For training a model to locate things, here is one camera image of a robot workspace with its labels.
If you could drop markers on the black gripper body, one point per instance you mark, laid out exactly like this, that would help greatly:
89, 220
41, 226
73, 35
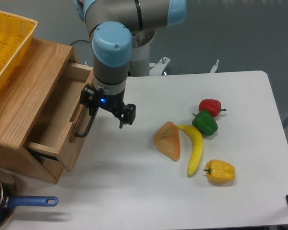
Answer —
110, 103

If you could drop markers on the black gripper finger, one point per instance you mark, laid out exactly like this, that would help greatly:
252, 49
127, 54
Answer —
91, 97
126, 114

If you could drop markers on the wooden top drawer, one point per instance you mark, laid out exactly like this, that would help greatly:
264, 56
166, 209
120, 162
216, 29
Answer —
52, 136

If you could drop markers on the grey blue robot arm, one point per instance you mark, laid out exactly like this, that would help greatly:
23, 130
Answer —
112, 24

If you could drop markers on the wooden drawer cabinet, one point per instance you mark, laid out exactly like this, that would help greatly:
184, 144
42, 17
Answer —
21, 101

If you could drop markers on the orange bread slice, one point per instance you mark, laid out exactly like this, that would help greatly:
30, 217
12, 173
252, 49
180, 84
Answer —
167, 141

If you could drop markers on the yellow banana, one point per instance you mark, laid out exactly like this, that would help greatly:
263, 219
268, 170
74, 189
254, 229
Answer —
197, 147

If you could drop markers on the green bell pepper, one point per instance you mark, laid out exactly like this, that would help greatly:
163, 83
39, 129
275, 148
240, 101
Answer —
205, 123

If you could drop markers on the red bell pepper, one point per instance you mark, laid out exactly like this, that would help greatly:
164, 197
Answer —
213, 106

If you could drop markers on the yellow plastic basket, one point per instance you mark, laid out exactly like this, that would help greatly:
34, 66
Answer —
16, 33

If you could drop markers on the yellow bell pepper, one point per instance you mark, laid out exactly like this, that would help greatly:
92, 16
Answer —
219, 171

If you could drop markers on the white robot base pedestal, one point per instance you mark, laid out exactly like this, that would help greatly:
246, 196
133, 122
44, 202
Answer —
139, 64

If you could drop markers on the white table frame bracket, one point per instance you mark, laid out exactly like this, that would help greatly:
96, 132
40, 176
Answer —
158, 68

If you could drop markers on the blue handled frying pan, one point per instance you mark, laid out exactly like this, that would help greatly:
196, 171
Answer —
10, 199

